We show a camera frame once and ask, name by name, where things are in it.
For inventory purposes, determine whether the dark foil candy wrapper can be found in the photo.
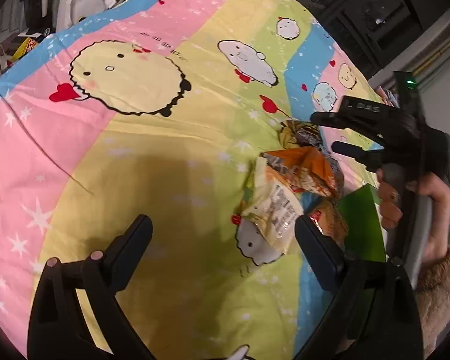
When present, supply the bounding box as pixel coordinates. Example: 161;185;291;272
279;119;323;150

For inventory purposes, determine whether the orange sunflower seed bag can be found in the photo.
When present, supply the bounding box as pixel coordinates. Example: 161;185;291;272
260;146;344;198

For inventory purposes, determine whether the yellow rice cracker bag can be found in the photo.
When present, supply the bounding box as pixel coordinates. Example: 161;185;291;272
308;198;349;248

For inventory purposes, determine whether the fluffy beige sleeve forearm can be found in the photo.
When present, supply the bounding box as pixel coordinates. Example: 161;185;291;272
415;246;450;359

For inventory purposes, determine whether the person's right hand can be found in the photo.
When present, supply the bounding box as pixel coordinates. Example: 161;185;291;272
375;168;450;271

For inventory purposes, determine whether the green white cardboard box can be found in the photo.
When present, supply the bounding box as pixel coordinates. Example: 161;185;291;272
338;184;386;263

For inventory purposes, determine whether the clear yellow-green snack packet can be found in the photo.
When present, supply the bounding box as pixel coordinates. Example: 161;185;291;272
240;157;303;254

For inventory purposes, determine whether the colourful cartoon striped bedsheet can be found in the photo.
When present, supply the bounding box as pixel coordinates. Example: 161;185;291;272
0;0;378;359

